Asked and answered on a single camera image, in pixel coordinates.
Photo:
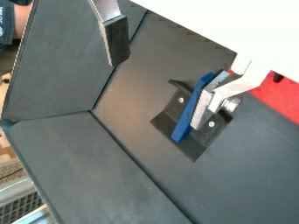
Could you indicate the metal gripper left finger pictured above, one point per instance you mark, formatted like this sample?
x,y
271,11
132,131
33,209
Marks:
x,y
113,30

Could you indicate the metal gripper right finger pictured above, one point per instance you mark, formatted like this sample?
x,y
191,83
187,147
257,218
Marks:
x,y
247,75

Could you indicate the blue rectangular block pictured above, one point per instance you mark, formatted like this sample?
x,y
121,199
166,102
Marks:
x,y
183,125

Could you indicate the red shape-sorting board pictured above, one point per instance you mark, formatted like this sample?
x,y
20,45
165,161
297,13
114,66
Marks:
x,y
280,96

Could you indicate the dark grey curved fixture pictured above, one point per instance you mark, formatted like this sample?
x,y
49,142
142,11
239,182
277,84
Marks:
x,y
172,121

